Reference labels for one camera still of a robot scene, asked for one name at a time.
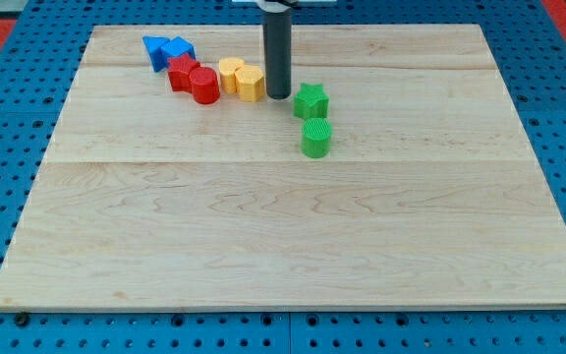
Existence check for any wooden board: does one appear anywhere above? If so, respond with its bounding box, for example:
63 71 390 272
0 25 566 313

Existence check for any green cylinder block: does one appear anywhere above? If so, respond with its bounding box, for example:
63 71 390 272
301 118 332 158

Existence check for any green star block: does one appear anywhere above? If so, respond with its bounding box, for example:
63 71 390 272
293 83 329 120

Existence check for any yellow hexagon block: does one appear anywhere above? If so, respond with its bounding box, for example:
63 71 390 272
235 65 265 102

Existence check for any red cylinder block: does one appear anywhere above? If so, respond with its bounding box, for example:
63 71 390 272
189 67 220 104

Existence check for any yellow heart block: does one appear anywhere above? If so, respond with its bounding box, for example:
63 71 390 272
218 57 245 94

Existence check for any red star block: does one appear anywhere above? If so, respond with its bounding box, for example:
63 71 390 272
167 53 200 92

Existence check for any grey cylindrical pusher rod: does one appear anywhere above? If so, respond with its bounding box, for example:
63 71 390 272
258 1 292 99

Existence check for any blue cube block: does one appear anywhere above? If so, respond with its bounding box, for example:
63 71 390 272
161 36 197 66

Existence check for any blue triangle block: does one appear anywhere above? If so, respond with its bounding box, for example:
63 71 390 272
142 35 169 72

